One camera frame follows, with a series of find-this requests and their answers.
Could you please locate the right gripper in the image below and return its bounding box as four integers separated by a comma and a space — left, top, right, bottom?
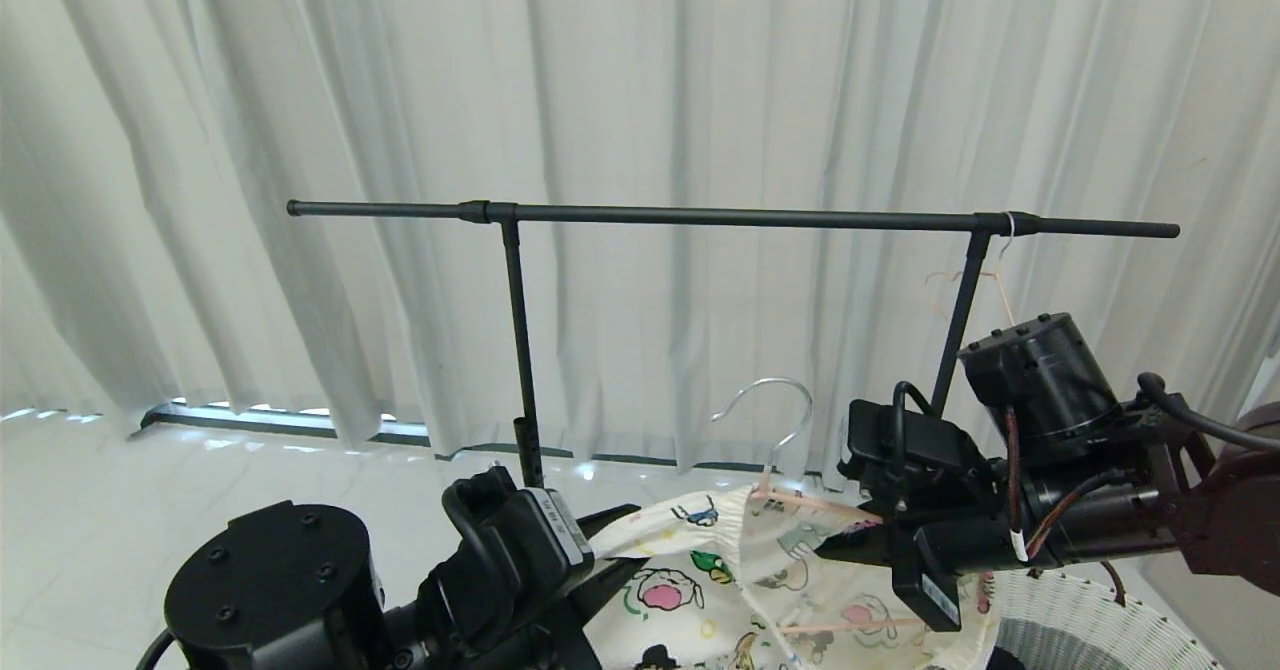
893, 480, 1171, 633

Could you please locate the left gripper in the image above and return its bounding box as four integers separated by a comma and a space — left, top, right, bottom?
400, 575, 601, 670

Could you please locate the white laundry basket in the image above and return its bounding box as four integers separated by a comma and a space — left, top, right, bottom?
985, 570, 1226, 670

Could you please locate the pink clothes hanger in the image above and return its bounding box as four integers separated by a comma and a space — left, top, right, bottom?
922, 212, 1021, 329
710, 378, 936, 641

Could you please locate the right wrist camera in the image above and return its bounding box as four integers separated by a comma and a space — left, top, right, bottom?
838, 400, 993, 516

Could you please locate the cream printed garment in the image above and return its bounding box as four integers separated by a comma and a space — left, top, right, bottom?
585, 485, 1001, 670

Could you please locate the black cable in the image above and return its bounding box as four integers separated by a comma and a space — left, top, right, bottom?
443, 472, 511, 551
1138, 372, 1280, 453
890, 380, 936, 451

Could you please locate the white curtain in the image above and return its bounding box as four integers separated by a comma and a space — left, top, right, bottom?
0, 0, 1280, 481

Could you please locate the black clothes rack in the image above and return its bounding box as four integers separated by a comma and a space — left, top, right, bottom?
287, 200, 1181, 491

